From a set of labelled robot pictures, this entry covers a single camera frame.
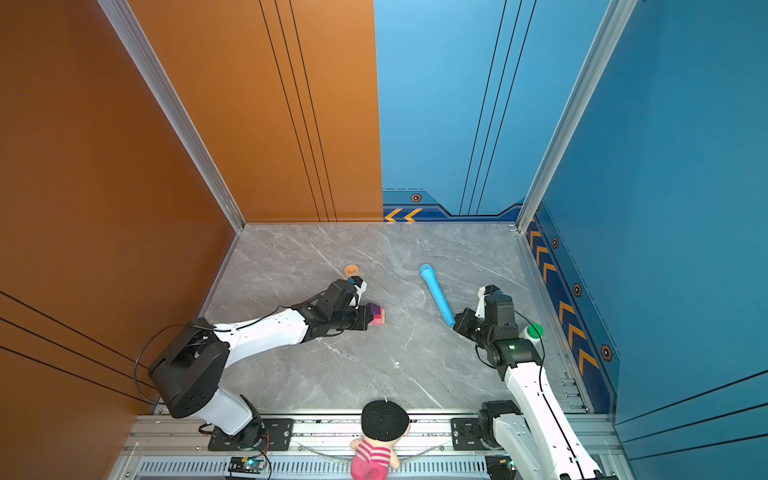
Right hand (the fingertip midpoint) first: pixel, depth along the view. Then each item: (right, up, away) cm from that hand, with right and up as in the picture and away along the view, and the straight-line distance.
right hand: (452, 316), depth 81 cm
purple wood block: (-22, 0, +9) cm, 24 cm away
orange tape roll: (-31, +11, +24) cm, 41 cm away
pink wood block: (-21, -3, +6) cm, 22 cm away
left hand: (-21, -1, +6) cm, 22 cm away
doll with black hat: (-19, -22, -13) cm, 32 cm away
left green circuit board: (-50, -33, -11) cm, 61 cm away
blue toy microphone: (-5, +11, +21) cm, 24 cm away
